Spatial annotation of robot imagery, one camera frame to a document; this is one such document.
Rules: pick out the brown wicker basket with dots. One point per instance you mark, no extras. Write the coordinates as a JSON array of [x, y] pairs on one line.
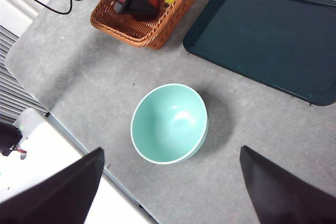
[[157, 32]]

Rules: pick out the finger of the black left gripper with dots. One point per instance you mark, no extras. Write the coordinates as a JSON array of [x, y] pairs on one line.
[[139, 5]]

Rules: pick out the white base platform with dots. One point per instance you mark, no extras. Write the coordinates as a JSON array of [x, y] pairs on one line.
[[52, 155]]

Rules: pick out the grey slatted panel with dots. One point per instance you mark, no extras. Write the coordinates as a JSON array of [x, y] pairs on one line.
[[15, 90]]

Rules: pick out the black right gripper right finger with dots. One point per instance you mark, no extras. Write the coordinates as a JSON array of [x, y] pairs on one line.
[[286, 200]]

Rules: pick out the dark green rectangular tray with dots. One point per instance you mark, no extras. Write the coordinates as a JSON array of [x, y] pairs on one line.
[[262, 37]]

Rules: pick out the teal ceramic bowl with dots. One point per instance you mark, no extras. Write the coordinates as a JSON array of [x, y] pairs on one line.
[[168, 129]]

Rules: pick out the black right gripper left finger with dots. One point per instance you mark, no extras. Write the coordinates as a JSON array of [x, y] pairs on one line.
[[57, 200]]

